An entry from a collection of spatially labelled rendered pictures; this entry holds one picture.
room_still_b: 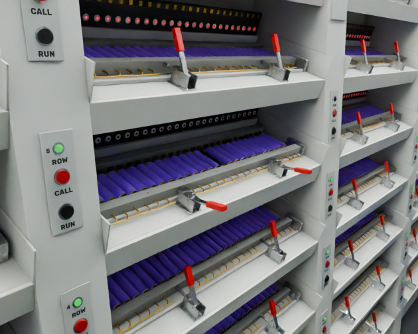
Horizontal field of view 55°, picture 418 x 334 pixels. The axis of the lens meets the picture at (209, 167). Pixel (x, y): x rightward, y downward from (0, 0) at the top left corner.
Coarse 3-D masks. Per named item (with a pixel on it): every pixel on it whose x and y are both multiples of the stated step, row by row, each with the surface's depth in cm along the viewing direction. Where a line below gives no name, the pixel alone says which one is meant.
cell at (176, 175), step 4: (156, 160) 75; (160, 160) 75; (156, 164) 75; (160, 164) 74; (164, 164) 74; (164, 168) 74; (168, 168) 73; (168, 172) 73; (172, 172) 73; (176, 172) 73; (172, 176) 72; (176, 176) 72; (180, 176) 72
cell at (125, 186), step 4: (112, 172) 68; (108, 176) 67; (112, 176) 67; (116, 176) 67; (120, 176) 67; (112, 180) 67; (116, 180) 66; (120, 180) 66; (124, 180) 66; (120, 184) 66; (124, 184) 65; (128, 184) 66; (124, 188) 65; (128, 188) 65; (132, 188) 65; (128, 192) 64
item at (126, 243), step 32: (224, 128) 94; (288, 128) 100; (288, 160) 94; (320, 160) 96; (224, 192) 74; (256, 192) 78; (288, 192) 89; (128, 224) 60; (160, 224) 62; (192, 224) 66; (128, 256) 57
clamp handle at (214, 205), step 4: (192, 196) 66; (192, 200) 66; (196, 200) 65; (200, 200) 65; (204, 204) 64; (208, 204) 63; (212, 204) 63; (216, 204) 63; (220, 204) 62; (212, 208) 63; (216, 208) 62; (220, 208) 62; (224, 208) 62
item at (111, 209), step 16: (240, 160) 82; (256, 160) 84; (192, 176) 72; (208, 176) 73; (224, 176) 77; (144, 192) 64; (160, 192) 65; (176, 192) 68; (112, 208) 59; (128, 208) 61; (160, 208) 64
